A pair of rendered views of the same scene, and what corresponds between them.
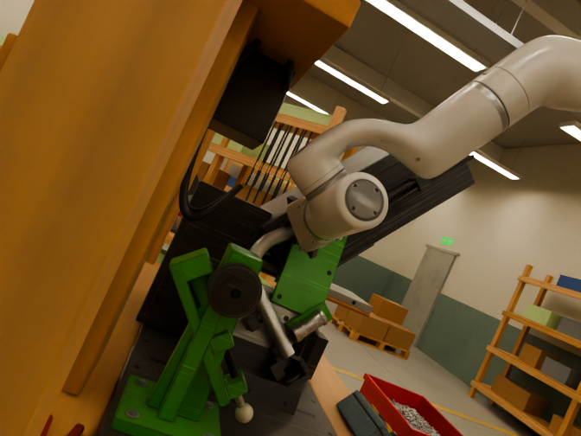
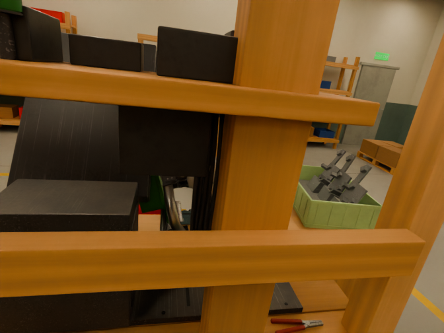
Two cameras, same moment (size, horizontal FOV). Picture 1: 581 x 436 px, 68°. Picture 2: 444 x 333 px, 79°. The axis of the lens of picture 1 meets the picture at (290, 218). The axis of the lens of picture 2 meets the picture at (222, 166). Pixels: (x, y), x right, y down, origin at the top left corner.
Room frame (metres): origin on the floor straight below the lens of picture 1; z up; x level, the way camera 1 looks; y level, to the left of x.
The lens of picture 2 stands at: (0.75, 0.73, 1.56)
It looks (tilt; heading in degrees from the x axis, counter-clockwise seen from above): 20 degrees down; 270
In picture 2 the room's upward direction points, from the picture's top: 7 degrees clockwise
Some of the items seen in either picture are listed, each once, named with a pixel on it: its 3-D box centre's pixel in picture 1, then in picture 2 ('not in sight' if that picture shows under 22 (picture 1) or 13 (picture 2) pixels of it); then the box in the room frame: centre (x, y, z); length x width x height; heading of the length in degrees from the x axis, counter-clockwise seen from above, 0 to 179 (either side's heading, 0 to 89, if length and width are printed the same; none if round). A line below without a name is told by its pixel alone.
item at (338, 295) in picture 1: (296, 277); not in sight; (1.13, -0.08, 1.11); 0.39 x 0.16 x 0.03; 103
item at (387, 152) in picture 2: not in sight; (392, 156); (-2.93, -4.97, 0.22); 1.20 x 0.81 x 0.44; 100
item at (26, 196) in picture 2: (205, 255); (75, 252); (1.10, 0.16, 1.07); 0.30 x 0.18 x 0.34; 13
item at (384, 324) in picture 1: (376, 320); not in sight; (7.26, -2.04, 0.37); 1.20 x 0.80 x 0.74; 113
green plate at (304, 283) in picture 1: (307, 262); (152, 187); (0.97, -0.08, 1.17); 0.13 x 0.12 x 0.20; 13
